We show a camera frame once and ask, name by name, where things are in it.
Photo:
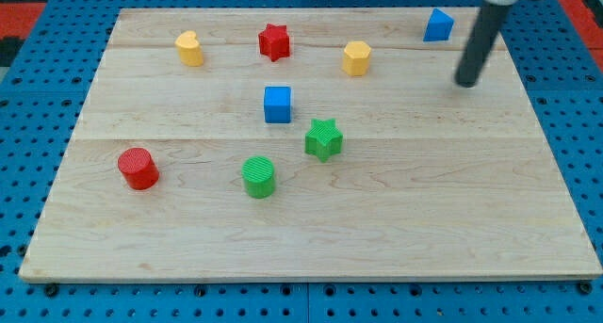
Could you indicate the yellow hexagon block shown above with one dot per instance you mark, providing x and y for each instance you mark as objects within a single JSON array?
[{"x": 356, "y": 58}]

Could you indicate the blue triangle block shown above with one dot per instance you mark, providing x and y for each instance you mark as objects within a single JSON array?
[{"x": 439, "y": 26}]

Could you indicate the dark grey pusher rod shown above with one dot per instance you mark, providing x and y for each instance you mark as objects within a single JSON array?
[{"x": 480, "y": 43}]

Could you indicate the green cylinder block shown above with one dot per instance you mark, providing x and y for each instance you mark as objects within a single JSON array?
[{"x": 258, "y": 176}]

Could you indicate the blue cube block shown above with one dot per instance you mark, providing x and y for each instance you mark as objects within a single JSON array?
[{"x": 277, "y": 104}]

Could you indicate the red cylinder block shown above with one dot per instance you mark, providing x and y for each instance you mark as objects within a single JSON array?
[{"x": 138, "y": 168}]

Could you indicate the red star block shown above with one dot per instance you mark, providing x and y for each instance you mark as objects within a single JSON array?
[{"x": 274, "y": 42}]

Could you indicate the wooden board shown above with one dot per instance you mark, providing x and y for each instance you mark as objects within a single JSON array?
[{"x": 434, "y": 182}]

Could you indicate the yellow heart block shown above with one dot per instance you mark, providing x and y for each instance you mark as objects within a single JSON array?
[{"x": 189, "y": 49}]

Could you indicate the green star block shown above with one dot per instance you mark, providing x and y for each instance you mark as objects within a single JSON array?
[{"x": 323, "y": 139}]

